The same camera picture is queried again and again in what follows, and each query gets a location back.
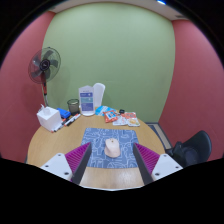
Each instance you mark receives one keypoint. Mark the white yellow snack packet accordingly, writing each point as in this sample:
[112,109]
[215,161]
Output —
[131,122]

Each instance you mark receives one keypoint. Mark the pale pink computer mouse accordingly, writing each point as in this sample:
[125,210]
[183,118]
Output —
[112,148]

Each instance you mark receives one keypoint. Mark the white marker black cap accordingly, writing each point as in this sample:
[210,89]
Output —
[74,119]
[62,125]

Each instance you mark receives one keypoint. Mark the white chair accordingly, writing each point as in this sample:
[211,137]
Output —
[99,93]

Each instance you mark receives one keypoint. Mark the red black standing fan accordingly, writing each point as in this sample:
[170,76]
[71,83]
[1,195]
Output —
[44,65]

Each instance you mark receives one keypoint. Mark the light blue snack packet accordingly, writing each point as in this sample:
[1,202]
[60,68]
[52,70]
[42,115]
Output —
[101,110]

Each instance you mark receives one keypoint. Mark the red white snack packet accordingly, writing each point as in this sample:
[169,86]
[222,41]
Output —
[129,115]

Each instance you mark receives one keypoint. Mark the blue patterned mouse pad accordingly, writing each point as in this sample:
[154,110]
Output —
[96,140]

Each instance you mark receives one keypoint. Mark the white blue sign stand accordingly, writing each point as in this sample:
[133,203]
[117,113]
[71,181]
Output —
[87,100]

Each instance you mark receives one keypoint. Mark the blue box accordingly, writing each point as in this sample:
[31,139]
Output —
[64,113]

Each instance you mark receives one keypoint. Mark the black mesh pen cup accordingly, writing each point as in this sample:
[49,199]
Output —
[73,107]

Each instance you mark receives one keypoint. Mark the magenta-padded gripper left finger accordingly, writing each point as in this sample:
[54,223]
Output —
[58,165]

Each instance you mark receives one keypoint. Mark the small black object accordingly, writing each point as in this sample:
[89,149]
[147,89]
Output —
[121,111]

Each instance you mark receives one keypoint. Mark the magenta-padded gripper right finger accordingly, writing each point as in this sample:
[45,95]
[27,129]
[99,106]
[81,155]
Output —
[165,165]

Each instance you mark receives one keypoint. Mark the black office chair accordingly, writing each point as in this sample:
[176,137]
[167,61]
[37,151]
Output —
[193,148]

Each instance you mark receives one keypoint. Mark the white tissue box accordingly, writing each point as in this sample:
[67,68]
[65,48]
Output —
[49,119]

